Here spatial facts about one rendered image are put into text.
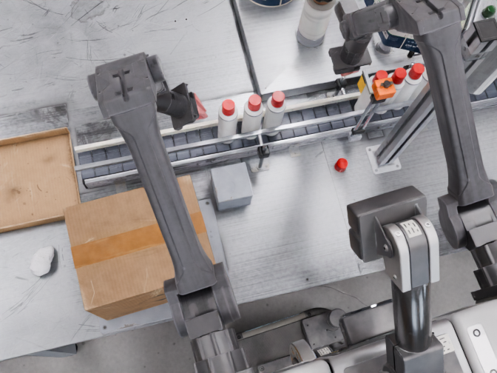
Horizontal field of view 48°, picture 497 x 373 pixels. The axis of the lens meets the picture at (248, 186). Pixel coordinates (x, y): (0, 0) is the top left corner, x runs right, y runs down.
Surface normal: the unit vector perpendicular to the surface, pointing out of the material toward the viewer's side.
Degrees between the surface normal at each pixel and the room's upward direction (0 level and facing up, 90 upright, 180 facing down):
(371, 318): 0
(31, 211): 0
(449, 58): 37
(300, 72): 0
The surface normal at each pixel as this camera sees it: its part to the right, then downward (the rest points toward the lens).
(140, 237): 0.06, -0.31
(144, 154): 0.15, 0.36
